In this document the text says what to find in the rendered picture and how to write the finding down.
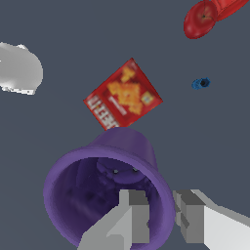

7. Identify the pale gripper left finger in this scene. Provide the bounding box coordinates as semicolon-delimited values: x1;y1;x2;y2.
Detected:
76;188;150;250

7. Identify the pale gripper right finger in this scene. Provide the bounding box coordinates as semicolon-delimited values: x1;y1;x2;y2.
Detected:
172;188;250;250

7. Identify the small blue object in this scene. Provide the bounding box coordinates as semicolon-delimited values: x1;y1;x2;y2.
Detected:
190;76;212;91

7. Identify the white rounded object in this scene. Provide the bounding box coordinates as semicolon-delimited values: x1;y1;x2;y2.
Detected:
0;42;44;97

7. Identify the red plastic object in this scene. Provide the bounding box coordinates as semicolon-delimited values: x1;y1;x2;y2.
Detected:
210;0;250;21

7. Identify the purple plastic cup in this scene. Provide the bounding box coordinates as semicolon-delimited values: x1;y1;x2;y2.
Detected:
42;126;177;250

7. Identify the red cracker box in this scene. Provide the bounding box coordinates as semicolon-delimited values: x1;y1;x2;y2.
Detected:
82;57;164;132

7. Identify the red apple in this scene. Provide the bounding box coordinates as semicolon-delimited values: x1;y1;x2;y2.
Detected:
183;0;219;40

